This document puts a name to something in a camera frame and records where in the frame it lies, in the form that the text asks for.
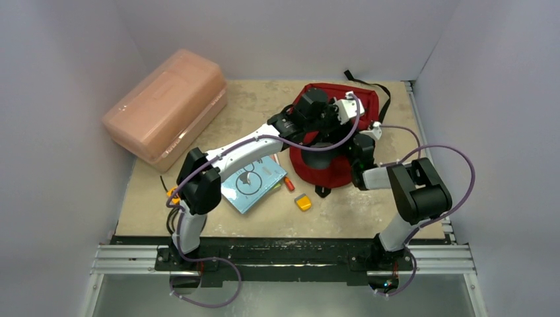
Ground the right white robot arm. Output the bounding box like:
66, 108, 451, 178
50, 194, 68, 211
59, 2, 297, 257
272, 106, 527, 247
347, 133, 452, 269

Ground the black coiled cable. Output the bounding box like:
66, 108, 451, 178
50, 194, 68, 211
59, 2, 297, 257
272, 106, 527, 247
165, 205, 182, 237

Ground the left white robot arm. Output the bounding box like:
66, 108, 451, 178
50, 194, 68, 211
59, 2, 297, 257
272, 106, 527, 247
166, 89, 363, 270

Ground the light blue notebook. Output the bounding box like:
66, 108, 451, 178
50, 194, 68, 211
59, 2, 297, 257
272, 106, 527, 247
221, 155, 287, 214

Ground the pink translucent storage box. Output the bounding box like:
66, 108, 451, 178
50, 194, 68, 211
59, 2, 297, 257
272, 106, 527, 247
102, 49, 227, 172

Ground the red orange marker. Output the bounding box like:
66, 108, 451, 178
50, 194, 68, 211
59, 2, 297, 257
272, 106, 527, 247
283, 177, 295, 192

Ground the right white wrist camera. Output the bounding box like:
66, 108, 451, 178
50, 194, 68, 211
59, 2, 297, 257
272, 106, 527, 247
364, 122, 382, 141

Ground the aluminium frame rail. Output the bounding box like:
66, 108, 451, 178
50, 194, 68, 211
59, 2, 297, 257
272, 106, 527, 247
83, 81, 489, 317

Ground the red backpack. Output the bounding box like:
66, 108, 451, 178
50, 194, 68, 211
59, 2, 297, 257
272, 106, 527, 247
289, 69, 392, 197

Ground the yellow tape measure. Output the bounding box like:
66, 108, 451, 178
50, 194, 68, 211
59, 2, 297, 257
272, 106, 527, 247
159, 175, 180, 205

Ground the yellow grey eraser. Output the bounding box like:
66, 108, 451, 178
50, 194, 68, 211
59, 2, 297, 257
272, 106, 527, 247
294, 194, 312, 212

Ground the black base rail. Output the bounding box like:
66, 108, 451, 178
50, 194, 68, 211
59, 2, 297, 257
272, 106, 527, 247
109, 236, 417, 290

